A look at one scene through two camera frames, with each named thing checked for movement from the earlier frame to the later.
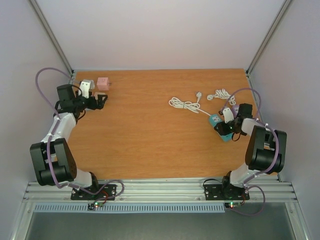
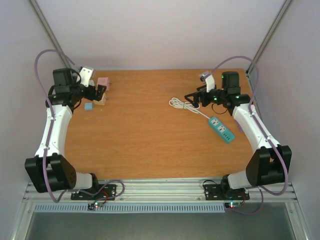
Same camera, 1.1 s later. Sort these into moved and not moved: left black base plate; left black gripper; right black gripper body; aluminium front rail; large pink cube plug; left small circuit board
Moved: left black gripper; right black gripper body
Not moved: left black base plate; large pink cube plug; aluminium front rail; left small circuit board
